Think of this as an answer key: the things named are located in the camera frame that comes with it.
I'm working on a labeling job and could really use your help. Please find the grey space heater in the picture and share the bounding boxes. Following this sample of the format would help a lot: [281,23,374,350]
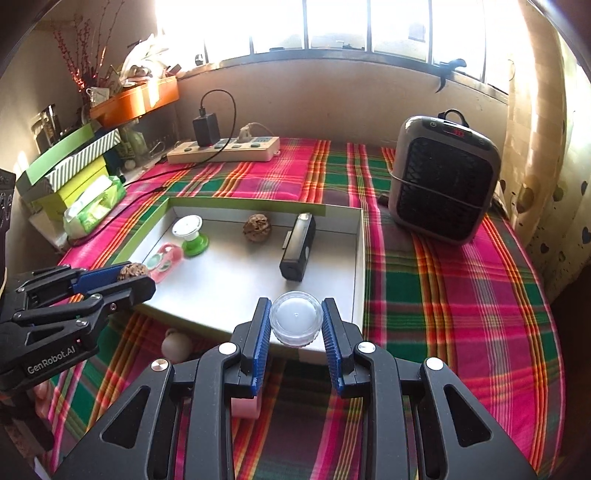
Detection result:
[388,111,502,245]

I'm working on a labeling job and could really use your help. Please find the green stand with white top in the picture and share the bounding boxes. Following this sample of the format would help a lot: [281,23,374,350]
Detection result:
[172,216,209,258]

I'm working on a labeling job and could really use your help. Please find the black window hook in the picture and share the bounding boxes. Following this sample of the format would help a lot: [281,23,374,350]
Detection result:
[436,59,467,93]

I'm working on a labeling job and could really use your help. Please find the green and white cardboard box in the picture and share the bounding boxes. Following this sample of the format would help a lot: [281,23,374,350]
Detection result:
[113,196,365,365]

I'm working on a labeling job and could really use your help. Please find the yellow-green box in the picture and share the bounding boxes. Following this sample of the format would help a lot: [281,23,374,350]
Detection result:
[32,159,109,210]

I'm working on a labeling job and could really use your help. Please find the pink oval case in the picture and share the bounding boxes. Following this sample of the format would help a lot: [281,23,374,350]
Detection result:
[231,394,262,420]

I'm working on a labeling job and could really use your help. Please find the green tissue pack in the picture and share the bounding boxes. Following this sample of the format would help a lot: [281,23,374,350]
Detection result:
[63,175,126,239]

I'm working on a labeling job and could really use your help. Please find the orange shelf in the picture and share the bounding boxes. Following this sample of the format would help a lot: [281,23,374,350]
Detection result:
[90,76,180,129]

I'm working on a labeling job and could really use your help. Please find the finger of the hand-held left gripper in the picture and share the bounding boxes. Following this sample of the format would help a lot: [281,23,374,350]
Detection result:
[11,277,158,347]
[13,264,122,305]

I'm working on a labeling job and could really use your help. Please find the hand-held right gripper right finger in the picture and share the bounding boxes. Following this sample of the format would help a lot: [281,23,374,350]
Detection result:
[323,298,539,480]

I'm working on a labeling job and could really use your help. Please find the green flat box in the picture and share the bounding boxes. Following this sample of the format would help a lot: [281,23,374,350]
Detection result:
[16,124,95,183]

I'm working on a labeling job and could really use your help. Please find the clear round jar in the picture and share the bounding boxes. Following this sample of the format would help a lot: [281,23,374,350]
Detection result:
[270,292,324,348]

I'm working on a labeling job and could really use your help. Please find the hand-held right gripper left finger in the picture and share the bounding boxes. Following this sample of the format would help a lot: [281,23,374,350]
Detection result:
[53,298,272,480]

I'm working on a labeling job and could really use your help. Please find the pale green bottle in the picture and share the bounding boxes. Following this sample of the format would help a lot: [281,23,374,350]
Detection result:
[122,127,148,162]

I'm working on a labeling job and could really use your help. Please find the white egg-shaped object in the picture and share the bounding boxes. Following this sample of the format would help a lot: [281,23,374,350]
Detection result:
[161,330,194,363]

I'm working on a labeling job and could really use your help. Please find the black charger with cable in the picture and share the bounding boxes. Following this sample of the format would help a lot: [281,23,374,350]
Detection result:
[69,90,237,241]

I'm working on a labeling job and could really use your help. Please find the pink and green clip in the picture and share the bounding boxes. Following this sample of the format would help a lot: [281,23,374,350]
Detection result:
[148,244,183,282]

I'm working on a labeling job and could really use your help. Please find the red dried branches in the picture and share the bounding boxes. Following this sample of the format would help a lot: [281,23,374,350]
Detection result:
[51,14,121,93]

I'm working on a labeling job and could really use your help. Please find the brown walnut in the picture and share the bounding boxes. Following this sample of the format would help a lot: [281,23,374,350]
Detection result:
[243,213,273,243]
[117,262,151,282]

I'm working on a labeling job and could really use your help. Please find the plaid cloth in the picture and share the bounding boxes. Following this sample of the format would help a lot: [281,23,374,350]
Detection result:
[41,137,566,480]

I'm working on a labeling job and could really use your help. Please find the striped box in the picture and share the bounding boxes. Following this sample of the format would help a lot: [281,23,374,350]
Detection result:
[46,129,122,190]

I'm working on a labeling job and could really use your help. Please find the heart print curtain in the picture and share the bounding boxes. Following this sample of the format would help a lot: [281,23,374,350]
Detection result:
[503,0,591,296]

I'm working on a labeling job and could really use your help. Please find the black rectangular device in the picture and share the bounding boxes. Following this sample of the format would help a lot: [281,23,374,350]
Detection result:
[279,213,317,282]

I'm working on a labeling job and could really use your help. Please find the crumpled white bag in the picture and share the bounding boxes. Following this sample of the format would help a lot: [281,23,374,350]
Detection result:
[120,32,162,84]

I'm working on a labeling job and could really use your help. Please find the beige power strip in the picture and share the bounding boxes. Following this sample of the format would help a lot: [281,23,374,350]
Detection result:
[166,136,281,164]

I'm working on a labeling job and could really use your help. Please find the person's left hand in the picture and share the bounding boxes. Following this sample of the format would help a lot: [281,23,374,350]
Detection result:
[32,379,61,416]

